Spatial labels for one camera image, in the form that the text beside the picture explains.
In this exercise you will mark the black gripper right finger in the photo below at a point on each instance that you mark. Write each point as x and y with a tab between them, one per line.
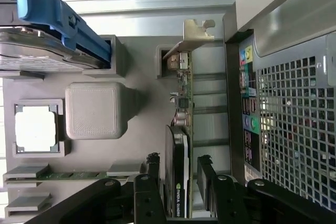
223	197

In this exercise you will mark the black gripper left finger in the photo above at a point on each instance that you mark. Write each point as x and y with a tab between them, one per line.
147	197

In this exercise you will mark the green RAM stick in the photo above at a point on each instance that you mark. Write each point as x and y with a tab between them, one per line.
73	175

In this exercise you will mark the grey parts rack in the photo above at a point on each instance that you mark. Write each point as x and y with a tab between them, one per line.
92	108

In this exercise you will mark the silver CPU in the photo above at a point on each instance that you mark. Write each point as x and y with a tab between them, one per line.
35	129

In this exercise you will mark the silver hard disk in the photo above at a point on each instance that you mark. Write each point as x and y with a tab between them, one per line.
26	51

